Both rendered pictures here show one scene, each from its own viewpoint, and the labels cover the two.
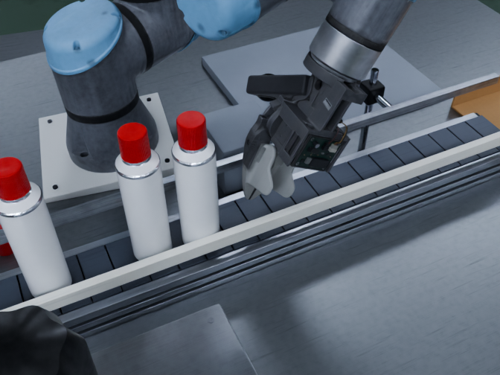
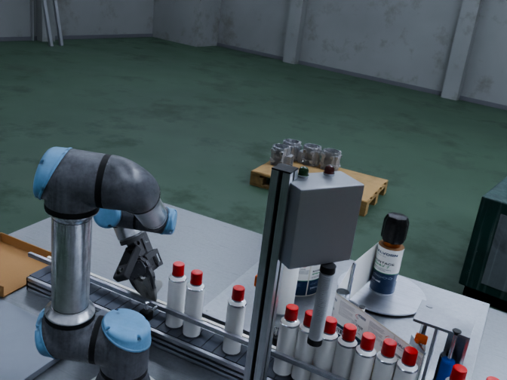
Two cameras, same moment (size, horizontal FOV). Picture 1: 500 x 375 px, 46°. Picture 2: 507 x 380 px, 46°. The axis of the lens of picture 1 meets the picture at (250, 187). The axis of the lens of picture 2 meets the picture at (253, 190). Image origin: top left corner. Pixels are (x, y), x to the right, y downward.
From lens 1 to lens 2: 1.93 m
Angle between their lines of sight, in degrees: 100
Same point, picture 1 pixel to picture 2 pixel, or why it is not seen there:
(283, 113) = (148, 257)
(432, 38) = not seen: outside the picture
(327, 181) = (112, 304)
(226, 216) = (156, 322)
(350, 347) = not seen: hidden behind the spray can
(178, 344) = (222, 314)
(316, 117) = (149, 248)
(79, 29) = (135, 318)
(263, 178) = (158, 283)
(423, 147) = not seen: hidden behind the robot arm
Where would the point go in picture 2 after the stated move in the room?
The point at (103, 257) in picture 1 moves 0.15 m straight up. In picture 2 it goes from (206, 344) to (211, 298)
